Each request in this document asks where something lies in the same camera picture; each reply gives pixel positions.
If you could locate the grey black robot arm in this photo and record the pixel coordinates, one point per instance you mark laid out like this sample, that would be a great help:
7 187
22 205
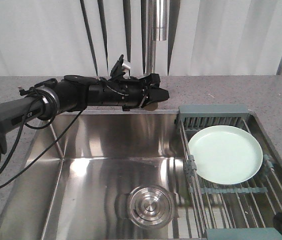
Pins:
73 93

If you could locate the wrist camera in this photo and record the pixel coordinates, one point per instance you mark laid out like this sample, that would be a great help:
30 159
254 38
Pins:
121 66

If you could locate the stainless steel faucet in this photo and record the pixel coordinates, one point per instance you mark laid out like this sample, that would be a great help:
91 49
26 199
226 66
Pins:
155 30

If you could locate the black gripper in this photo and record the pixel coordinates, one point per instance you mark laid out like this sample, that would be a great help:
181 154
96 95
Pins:
128 93

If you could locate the mint green round plate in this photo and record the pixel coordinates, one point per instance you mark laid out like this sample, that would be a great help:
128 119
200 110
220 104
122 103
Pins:
225 155

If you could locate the teal metal drying rack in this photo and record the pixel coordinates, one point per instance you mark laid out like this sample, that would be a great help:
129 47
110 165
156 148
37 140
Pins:
210 208

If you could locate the round steel sink drain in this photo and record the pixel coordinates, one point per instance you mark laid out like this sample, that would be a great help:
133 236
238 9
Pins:
147 206

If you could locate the stainless steel sink basin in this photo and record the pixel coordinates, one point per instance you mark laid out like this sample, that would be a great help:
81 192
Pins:
77 168

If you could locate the white pleated curtain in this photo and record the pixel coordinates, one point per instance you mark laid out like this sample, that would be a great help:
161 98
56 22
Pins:
85 37

